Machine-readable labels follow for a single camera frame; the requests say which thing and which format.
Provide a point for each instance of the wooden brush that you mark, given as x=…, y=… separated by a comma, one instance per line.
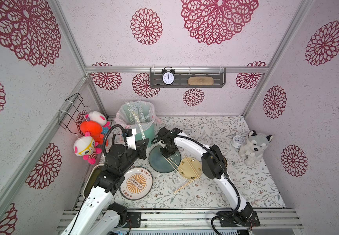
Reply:
x=200, y=81

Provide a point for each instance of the green trash bin with bag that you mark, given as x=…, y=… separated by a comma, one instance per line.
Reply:
x=141, y=116

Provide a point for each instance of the white pink plush doll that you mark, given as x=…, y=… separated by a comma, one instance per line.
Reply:
x=98, y=118

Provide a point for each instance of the cream yellow plate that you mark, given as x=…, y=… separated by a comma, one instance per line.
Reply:
x=185, y=169

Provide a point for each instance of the white container green inside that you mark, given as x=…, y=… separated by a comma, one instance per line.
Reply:
x=91, y=180

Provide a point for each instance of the bare chopsticks pair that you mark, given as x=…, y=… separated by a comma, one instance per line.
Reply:
x=194, y=165
x=173, y=165

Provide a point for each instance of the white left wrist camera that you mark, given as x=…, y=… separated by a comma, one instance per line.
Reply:
x=130, y=138

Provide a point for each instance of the red orange plush toy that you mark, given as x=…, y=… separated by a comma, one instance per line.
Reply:
x=95, y=130

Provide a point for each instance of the small white round gauge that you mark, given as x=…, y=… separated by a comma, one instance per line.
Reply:
x=237, y=141

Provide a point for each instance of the dark green glass plate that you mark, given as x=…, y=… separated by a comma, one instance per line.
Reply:
x=159, y=164

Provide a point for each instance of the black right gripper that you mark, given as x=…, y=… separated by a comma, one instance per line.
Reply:
x=169, y=148

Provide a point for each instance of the black wire rack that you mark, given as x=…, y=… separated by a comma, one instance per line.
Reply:
x=67, y=117

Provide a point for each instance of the metal base rail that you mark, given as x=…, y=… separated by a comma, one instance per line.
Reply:
x=200, y=219

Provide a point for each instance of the white plush doll yellow glasses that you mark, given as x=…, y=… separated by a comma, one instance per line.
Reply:
x=86, y=147

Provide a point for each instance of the husky plush toy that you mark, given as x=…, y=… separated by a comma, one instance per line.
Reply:
x=253, y=148

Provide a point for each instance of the clear chopstick wrapper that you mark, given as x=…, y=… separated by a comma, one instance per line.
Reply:
x=140, y=126

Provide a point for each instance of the grey wall shelf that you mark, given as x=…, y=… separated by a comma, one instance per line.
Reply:
x=181, y=78

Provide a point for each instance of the black alarm clock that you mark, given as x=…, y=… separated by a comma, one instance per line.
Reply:
x=168, y=75

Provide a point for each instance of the white orange patterned plate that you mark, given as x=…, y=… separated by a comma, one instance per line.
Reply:
x=137, y=184

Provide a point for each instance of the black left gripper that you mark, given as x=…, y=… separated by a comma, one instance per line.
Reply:
x=141, y=148

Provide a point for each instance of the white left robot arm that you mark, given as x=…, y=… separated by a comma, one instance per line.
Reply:
x=107, y=184

